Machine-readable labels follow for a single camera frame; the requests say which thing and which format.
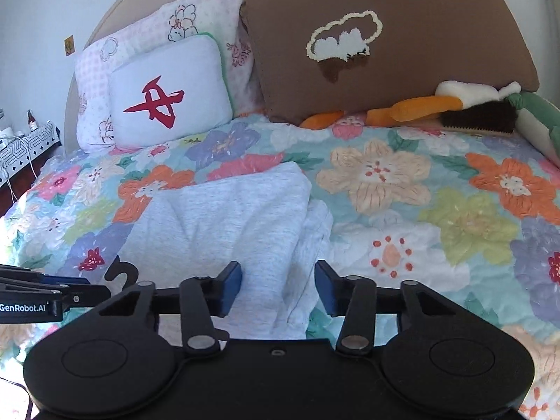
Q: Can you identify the pink checked pillow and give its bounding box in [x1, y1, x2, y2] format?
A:
[74, 0, 263, 147]

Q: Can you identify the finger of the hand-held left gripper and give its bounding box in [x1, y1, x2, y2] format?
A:
[44, 282, 111, 308]
[0, 264, 91, 286]

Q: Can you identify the floral quilted blanket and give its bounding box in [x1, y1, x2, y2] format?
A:
[0, 111, 560, 420]

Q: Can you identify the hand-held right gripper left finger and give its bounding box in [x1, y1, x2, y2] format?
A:
[98, 261, 243, 356]

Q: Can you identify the black cable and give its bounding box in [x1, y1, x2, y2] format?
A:
[0, 377, 36, 420]

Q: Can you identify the light grey sweatshirt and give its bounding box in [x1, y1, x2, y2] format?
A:
[118, 161, 335, 342]

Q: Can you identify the black hook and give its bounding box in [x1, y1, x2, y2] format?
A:
[104, 255, 139, 296]

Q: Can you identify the brown pillow with cloud embroidery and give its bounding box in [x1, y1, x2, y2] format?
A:
[240, 0, 540, 125]

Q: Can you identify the white cable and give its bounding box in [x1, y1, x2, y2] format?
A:
[0, 135, 41, 190]

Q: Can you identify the white pillow with red character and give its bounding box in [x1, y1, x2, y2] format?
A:
[108, 33, 233, 149]

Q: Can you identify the nightstand with patterned cloth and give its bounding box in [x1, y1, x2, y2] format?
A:
[0, 122, 62, 173]

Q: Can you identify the green and white plush toy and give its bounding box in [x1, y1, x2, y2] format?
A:
[507, 92, 560, 168]

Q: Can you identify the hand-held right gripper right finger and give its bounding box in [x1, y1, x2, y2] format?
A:
[315, 260, 461, 356]

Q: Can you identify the white and orange plush goose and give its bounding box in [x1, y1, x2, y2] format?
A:
[300, 79, 522, 130]

